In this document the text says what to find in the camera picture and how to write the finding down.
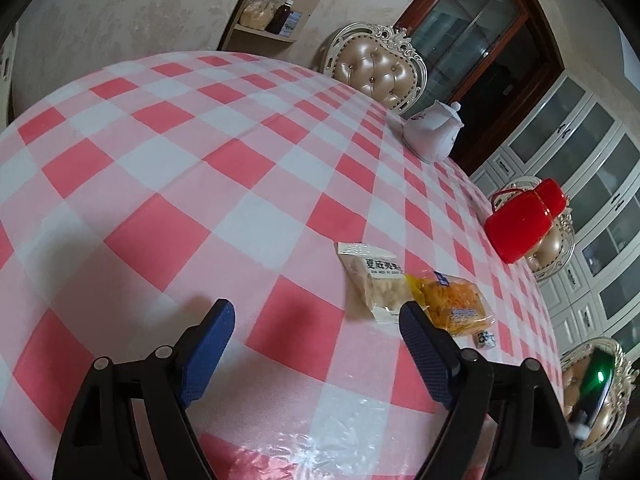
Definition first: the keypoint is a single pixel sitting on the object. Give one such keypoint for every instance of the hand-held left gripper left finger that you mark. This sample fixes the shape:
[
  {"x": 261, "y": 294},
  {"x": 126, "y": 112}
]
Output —
[{"x": 207, "y": 350}]

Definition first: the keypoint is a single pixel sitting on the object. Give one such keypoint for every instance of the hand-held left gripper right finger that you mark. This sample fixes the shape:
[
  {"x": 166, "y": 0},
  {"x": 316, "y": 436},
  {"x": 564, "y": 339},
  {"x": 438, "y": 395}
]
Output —
[{"x": 425, "y": 355}]

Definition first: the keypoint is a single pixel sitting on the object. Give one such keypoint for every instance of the yellow snack packet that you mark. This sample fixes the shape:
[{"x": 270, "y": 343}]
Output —
[{"x": 452, "y": 305}]

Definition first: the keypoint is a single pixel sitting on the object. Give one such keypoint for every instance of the blue white snack packet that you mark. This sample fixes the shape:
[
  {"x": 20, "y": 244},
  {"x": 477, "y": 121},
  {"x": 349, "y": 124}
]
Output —
[{"x": 484, "y": 341}]

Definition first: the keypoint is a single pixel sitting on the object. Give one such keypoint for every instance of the ornate tufted beige chair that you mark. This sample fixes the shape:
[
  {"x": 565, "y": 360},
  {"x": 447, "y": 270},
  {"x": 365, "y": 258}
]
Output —
[
  {"x": 617, "y": 410},
  {"x": 550, "y": 250},
  {"x": 380, "y": 70}
]

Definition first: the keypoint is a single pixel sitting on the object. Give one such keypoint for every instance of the red thermos jug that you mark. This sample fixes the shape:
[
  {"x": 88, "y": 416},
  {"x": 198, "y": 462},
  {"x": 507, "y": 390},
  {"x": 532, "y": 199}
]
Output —
[{"x": 520, "y": 225}]

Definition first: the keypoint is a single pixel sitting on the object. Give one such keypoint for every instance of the pink checked tablecloth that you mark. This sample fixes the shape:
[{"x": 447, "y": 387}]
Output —
[{"x": 210, "y": 185}]

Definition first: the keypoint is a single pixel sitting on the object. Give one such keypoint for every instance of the white glass door cabinet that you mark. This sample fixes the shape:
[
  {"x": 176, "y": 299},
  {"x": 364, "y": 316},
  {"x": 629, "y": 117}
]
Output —
[{"x": 595, "y": 170}]

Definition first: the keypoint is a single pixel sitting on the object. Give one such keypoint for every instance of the white teapot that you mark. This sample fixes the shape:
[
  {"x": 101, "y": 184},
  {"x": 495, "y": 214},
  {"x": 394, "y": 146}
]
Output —
[{"x": 432, "y": 132}]

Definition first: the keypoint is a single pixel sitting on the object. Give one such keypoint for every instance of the dark wooden glass door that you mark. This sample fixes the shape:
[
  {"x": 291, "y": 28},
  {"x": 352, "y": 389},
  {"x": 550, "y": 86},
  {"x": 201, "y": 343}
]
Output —
[{"x": 490, "y": 50}]

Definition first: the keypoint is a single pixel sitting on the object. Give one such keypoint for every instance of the small blue box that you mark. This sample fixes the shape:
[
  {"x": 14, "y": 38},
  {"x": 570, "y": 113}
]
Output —
[{"x": 294, "y": 24}]

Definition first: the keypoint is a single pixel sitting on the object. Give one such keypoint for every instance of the dark brown bottle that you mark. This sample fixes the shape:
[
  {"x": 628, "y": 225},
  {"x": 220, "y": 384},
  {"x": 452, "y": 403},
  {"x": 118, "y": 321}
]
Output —
[{"x": 279, "y": 19}]

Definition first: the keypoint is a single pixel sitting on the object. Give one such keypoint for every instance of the clear bag of food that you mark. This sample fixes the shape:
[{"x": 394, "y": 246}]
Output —
[{"x": 256, "y": 11}]

